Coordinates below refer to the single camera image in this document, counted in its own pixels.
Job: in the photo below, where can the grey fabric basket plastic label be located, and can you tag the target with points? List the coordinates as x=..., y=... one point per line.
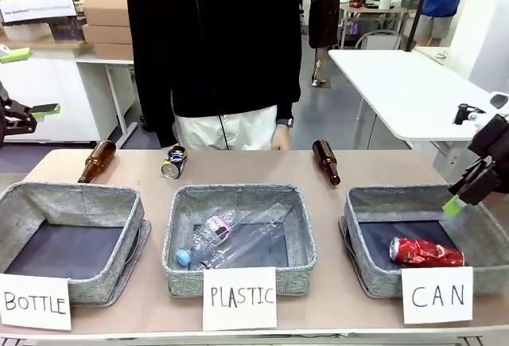
x=238, y=203

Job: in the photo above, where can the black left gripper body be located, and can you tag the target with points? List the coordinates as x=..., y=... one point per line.
x=18, y=117

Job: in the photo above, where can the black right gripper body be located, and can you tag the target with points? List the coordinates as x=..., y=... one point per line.
x=491, y=139

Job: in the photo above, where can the black pole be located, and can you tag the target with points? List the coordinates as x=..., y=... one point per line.
x=419, y=8

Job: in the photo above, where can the black wrist watch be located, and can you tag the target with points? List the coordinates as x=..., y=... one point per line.
x=285, y=122

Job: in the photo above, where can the dark purple box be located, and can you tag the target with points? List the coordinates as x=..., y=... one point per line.
x=67, y=28

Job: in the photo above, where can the grey fabric basket bottle label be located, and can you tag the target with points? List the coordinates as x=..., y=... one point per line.
x=67, y=238

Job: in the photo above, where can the person's left forearm black sleeve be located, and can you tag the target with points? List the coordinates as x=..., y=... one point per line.
x=289, y=79

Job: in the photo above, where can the white paper sign BOTTLE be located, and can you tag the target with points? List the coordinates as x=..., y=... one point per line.
x=35, y=302

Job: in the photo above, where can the white printed paper sign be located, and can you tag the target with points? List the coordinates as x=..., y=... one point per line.
x=37, y=5

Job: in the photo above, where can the large cardboard box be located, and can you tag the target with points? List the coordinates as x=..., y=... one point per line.
x=107, y=7

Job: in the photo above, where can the crushed blue soda can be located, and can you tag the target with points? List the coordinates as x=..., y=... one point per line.
x=175, y=162

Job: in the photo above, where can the white paper roll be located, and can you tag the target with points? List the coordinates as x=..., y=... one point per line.
x=385, y=3

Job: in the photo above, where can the crushed red soda can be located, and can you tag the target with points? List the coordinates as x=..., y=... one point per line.
x=425, y=251

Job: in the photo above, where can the person's torso black hoodie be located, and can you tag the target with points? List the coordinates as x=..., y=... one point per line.
x=214, y=40

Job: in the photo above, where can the green flat block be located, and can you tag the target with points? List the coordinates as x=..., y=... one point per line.
x=16, y=55

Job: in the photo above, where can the person's right forearm black sleeve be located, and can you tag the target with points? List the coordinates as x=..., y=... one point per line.
x=153, y=99

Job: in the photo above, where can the brown glass bottle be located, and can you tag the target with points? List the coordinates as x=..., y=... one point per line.
x=326, y=161
x=98, y=160

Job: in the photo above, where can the person's white trousers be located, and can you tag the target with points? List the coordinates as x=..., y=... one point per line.
x=222, y=129

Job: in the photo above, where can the white side table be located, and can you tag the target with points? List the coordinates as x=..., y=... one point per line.
x=401, y=87

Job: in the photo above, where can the person's left hand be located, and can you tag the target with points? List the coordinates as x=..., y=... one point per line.
x=283, y=138

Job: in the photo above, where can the clear plastic bottle without label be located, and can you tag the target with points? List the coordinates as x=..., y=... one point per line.
x=254, y=230

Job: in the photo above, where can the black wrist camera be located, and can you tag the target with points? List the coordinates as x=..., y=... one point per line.
x=465, y=114

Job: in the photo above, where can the white paper sign PLASTIC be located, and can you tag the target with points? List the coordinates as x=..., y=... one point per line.
x=239, y=299

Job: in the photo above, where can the grey fabric basket can label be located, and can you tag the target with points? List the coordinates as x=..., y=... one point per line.
x=397, y=207

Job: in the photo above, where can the grey metal chair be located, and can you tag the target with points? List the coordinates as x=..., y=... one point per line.
x=378, y=40

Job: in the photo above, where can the white desk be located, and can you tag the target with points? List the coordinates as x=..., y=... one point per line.
x=67, y=83

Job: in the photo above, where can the flat cardboard box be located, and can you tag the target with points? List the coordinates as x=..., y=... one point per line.
x=106, y=34
x=114, y=51

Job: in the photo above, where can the bystander in black clothes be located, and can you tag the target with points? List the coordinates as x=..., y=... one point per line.
x=324, y=8

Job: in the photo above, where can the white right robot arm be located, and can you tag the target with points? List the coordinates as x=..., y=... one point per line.
x=498, y=104

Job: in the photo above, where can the white paper sign CAN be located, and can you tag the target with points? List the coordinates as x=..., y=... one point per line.
x=437, y=295

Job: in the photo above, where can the clear bottle purple label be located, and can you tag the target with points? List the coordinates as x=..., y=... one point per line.
x=207, y=238

